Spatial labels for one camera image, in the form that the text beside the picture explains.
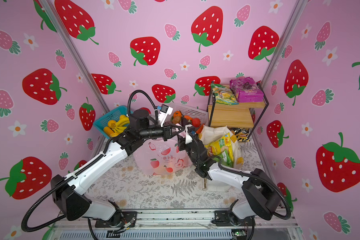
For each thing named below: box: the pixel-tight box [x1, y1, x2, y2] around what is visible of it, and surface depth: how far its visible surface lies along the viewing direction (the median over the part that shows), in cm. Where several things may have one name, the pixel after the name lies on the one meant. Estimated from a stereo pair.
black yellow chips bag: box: [227, 127, 250, 142], surface depth 100 cm
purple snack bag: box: [229, 76, 264, 103], surface depth 80 cm
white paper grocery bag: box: [199, 125, 244, 169], surface depth 87 cm
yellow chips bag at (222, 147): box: [204, 132, 234, 168], surface depth 85 cm
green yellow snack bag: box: [212, 83, 239, 106], surface depth 80 cm
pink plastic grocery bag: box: [133, 123, 194, 176], surface depth 82 cm
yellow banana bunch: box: [103, 114, 130, 137], surface depth 110 cm
